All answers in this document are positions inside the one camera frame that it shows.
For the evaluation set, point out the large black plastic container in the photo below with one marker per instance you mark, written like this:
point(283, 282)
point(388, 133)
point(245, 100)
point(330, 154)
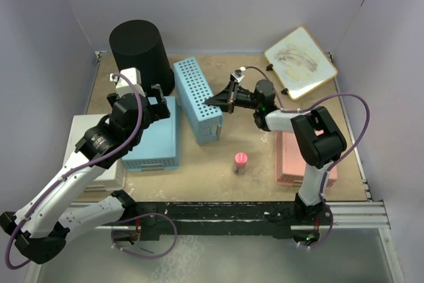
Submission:
point(138, 44)

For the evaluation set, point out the aluminium table frame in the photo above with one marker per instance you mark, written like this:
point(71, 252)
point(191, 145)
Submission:
point(348, 250)

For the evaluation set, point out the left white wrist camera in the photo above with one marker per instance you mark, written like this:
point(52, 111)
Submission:
point(127, 81)

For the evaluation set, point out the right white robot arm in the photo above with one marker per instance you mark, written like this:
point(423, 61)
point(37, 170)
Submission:
point(318, 137)

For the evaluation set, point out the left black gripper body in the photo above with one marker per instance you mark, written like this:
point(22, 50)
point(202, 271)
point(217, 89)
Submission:
point(148, 118)

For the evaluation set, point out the pink perforated plastic basket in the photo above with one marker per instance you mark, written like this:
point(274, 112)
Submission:
point(289, 164)

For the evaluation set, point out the blue perforated plastic basket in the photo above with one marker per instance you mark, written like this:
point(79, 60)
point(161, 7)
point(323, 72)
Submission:
point(159, 148)

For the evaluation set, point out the pink capped small bottle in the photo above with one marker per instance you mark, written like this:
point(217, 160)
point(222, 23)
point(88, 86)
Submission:
point(240, 162)

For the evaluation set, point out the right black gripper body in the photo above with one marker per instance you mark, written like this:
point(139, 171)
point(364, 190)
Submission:
point(246, 99)

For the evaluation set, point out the small whiteboard with wooden frame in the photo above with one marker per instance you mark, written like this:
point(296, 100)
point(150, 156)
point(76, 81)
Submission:
point(300, 63)

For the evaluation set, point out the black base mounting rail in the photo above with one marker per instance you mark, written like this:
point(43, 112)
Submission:
point(234, 218)

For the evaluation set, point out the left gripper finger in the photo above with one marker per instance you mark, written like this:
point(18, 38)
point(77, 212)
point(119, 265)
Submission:
point(158, 93)
point(159, 111)

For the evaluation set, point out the white perforated plastic basket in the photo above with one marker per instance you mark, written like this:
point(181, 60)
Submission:
point(112, 179)

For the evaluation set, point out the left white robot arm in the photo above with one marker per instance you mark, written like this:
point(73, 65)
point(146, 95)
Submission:
point(42, 228)

